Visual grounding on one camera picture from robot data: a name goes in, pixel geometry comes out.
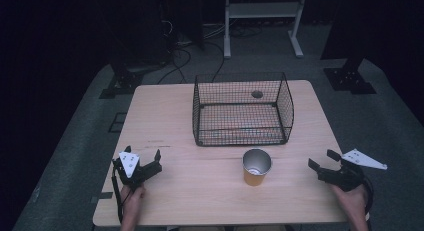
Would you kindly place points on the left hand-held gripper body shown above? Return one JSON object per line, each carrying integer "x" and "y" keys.
{"x": 134, "y": 172}

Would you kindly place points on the small dark round tag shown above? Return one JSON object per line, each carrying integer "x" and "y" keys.
{"x": 257, "y": 94}

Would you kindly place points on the person's right hand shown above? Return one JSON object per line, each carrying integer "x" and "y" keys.
{"x": 351, "y": 199}

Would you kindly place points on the person's left hand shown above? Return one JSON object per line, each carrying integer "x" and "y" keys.
{"x": 132, "y": 196}

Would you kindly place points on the black tape strip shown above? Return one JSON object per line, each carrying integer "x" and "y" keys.
{"x": 106, "y": 195}

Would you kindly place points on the black stand base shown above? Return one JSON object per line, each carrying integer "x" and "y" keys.
{"x": 121, "y": 82}
{"x": 349, "y": 79}

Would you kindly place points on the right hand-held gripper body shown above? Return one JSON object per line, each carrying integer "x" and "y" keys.
{"x": 346, "y": 174}

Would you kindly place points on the black tape square outline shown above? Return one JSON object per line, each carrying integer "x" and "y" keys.
{"x": 117, "y": 122}

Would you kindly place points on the white metal desk frame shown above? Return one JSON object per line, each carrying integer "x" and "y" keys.
{"x": 263, "y": 11}

